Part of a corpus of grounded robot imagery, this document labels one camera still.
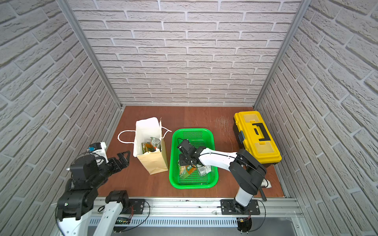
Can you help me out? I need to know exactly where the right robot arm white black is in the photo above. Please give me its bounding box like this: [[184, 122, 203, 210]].
[[177, 139, 272, 208]]

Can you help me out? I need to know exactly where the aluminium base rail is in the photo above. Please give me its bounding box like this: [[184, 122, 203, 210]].
[[114, 197, 304, 231]]

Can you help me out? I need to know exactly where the yellow black toolbox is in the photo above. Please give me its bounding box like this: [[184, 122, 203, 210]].
[[233, 111, 282, 167]]

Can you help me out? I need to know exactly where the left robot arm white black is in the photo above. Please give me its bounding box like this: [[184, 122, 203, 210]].
[[55, 151, 133, 236]]

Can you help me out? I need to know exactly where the orange green condiment packet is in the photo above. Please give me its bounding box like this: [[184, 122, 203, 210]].
[[179, 165, 196, 180]]

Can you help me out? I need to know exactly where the aluminium corner post right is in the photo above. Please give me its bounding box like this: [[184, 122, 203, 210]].
[[253, 0, 311, 110]]

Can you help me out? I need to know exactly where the green plastic basket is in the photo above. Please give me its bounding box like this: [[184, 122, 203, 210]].
[[169, 128, 219, 189]]

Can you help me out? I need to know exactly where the aluminium corner post left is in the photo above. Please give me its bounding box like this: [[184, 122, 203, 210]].
[[57, 0, 123, 109]]

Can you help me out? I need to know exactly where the green white condiment packet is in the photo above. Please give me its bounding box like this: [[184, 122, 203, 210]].
[[197, 166, 212, 176]]

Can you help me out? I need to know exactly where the white pipe elbow fitting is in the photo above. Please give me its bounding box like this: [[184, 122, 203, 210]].
[[261, 179, 272, 188]]

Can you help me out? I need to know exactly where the aluminium corner post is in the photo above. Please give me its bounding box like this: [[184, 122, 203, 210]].
[[57, 0, 123, 109], [253, 0, 311, 110]]

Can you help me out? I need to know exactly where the brown paper bag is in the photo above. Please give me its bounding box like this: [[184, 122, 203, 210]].
[[131, 117, 170, 175]]

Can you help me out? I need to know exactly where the black tool handle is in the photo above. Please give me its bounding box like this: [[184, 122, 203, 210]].
[[259, 187, 267, 202]]

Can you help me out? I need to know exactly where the green condiment packet top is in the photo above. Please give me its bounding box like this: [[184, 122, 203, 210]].
[[141, 137, 161, 153]]

